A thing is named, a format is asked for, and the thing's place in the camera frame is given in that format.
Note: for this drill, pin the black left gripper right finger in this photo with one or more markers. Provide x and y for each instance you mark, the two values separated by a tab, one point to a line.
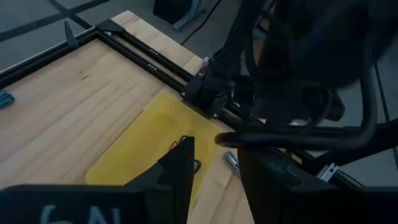
270	193

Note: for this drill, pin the black aluminium table frame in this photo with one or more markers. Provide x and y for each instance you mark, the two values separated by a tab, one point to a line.
46	57

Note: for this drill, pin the black stand with grey foot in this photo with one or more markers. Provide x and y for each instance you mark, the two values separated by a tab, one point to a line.
171	9

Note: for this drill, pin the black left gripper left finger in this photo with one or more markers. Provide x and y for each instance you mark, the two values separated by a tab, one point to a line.
174	180

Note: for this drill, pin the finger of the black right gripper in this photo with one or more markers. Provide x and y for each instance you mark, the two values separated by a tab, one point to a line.
280	140

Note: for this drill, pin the yellow translucent plastic bin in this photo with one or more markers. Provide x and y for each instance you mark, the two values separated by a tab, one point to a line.
140	146

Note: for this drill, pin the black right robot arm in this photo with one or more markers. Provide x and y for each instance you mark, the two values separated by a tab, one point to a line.
326	40

